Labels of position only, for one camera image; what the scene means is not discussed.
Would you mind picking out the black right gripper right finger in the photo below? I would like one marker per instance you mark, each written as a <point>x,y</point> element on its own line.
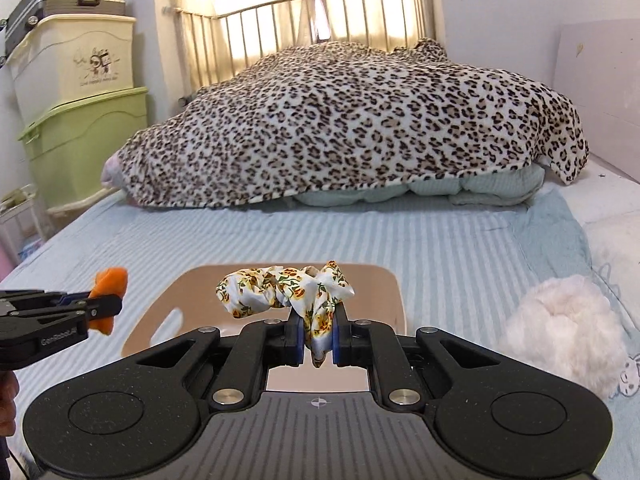
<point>375,347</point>

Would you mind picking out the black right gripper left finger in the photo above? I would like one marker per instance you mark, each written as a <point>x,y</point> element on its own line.
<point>259,347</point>

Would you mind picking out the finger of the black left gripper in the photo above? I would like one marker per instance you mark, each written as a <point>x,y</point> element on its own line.
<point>101,312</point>
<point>65,300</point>

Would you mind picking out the orange fabric item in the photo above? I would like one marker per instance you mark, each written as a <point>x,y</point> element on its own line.
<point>111,281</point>

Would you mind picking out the floral fabric scrunchie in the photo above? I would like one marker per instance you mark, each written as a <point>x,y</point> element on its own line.
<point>312,293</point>

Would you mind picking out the person's left hand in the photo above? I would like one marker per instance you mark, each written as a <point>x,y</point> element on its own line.
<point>9,389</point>

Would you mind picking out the beige plastic storage basket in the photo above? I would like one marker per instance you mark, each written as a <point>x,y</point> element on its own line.
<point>190,302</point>

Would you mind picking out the blue striped bed sheet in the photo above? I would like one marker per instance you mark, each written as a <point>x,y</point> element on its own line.
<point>462,268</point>

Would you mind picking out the green plastic storage bin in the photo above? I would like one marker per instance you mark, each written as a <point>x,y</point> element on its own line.
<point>68,147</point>

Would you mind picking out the white fluffy plush toy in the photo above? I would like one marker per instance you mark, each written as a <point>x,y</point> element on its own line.
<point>567,327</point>

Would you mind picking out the light green quilt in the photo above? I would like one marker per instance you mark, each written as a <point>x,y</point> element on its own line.
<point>503,189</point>

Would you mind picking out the leopard print blanket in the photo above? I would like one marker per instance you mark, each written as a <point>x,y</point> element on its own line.
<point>341,116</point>

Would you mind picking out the cream plastic storage bin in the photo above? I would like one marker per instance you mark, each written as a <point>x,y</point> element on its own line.
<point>69,57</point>

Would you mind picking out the metal bed headboard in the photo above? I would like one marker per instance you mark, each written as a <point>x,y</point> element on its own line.
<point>300,30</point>

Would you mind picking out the grey aluminium case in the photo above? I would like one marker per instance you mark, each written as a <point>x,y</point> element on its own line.
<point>29,13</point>

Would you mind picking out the white wire rack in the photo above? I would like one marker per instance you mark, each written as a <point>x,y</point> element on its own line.
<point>22,231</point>

